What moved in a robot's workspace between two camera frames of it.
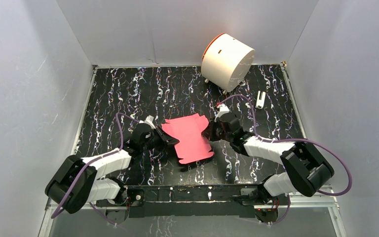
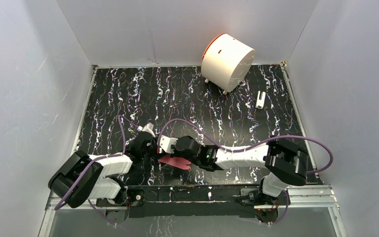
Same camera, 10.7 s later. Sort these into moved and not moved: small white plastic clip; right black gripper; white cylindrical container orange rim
Moved: right black gripper
Not moved: small white plastic clip; white cylindrical container orange rim
